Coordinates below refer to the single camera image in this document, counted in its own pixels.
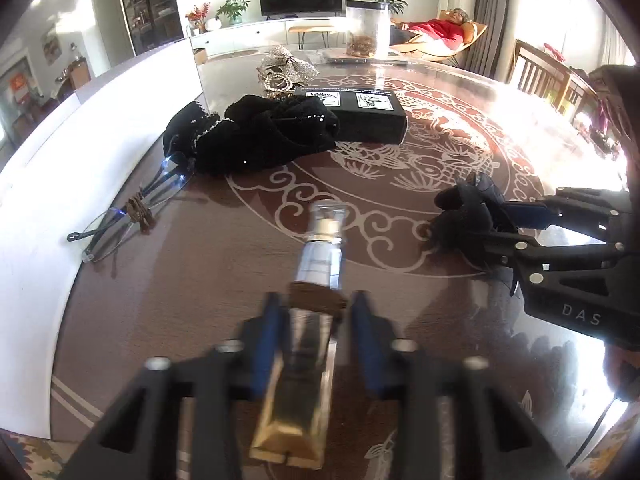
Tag red flower vase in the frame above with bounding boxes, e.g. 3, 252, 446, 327
185, 4, 212, 31

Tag wooden lounge chair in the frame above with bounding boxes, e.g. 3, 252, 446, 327
390, 20, 488, 63

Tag gold hair claw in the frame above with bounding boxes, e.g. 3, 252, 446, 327
257, 72, 296, 101

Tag brown hair tie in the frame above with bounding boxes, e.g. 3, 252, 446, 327
125, 195, 156, 233

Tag black knitted cloth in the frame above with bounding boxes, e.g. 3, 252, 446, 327
162, 94, 341, 177

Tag wooden dining chair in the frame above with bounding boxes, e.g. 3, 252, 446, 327
507, 39, 598, 111

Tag wooden bench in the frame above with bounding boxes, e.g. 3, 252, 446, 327
287, 24, 335, 51

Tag glass perfume bottle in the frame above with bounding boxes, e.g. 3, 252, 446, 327
248, 200, 349, 471

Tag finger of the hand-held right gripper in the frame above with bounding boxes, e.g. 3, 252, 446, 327
470, 232, 626, 273
505, 187, 631, 241

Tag rhinestone bow hair clip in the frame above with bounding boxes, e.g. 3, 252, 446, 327
260, 45, 318, 86

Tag brown patterned desktop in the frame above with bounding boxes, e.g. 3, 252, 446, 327
50, 47, 636, 480

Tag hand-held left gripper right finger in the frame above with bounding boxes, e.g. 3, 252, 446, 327
350, 290, 571, 480

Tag dark glass display cabinet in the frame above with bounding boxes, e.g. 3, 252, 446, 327
116, 0, 182, 57

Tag white partition board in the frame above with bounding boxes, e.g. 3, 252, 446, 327
0, 35, 201, 441

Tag green potted plant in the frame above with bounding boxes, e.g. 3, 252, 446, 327
216, 0, 251, 25

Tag grey curtain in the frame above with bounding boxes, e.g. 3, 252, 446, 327
467, 0, 523, 81

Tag black fabric hair clip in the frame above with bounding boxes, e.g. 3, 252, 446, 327
432, 172, 521, 261

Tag clear rimless eyeglasses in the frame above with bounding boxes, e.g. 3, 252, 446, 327
67, 152, 198, 264

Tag framed wall picture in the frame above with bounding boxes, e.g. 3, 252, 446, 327
42, 27, 61, 63

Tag clear plastic jar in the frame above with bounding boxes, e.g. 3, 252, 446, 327
345, 0, 391, 58

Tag black box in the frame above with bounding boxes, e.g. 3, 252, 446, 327
294, 86, 408, 147

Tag black cable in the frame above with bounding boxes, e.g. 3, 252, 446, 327
570, 395, 621, 466

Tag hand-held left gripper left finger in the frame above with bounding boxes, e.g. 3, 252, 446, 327
60, 291, 291, 480

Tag white television console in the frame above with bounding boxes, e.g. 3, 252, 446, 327
190, 15, 351, 58

